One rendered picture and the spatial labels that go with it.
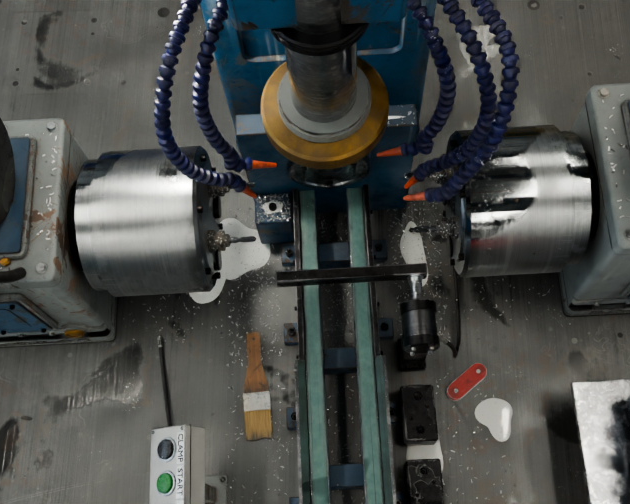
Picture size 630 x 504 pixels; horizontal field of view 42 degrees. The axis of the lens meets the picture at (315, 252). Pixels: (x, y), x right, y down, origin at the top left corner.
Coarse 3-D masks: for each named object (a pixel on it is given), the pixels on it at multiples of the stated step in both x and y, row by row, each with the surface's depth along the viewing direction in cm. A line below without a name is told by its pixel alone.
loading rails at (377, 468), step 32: (352, 192) 156; (352, 224) 154; (288, 256) 162; (320, 256) 160; (352, 256) 152; (384, 256) 162; (320, 288) 160; (352, 288) 150; (320, 320) 148; (384, 320) 157; (320, 352) 146; (352, 352) 153; (320, 384) 144; (384, 384) 142; (288, 416) 152; (320, 416) 142; (384, 416) 140; (320, 448) 140; (384, 448) 138; (320, 480) 138; (352, 480) 145; (384, 480) 137
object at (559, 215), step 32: (512, 128) 137; (544, 128) 135; (512, 160) 130; (544, 160) 130; (576, 160) 131; (480, 192) 129; (512, 192) 128; (544, 192) 128; (576, 192) 129; (448, 224) 136; (480, 224) 129; (512, 224) 129; (544, 224) 129; (576, 224) 130; (448, 256) 146; (480, 256) 132; (512, 256) 132; (544, 256) 133; (576, 256) 135
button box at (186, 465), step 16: (160, 432) 128; (176, 432) 126; (192, 432) 127; (176, 448) 125; (192, 448) 126; (160, 464) 126; (176, 464) 125; (192, 464) 125; (176, 480) 124; (192, 480) 125; (160, 496) 125; (176, 496) 123; (192, 496) 124
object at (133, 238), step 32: (96, 160) 139; (128, 160) 135; (160, 160) 134; (192, 160) 134; (96, 192) 131; (128, 192) 131; (160, 192) 130; (192, 192) 130; (224, 192) 141; (96, 224) 130; (128, 224) 130; (160, 224) 130; (192, 224) 130; (96, 256) 131; (128, 256) 131; (160, 256) 131; (192, 256) 131; (96, 288) 139; (128, 288) 137; (160, 288) 137; (192, 288) 138
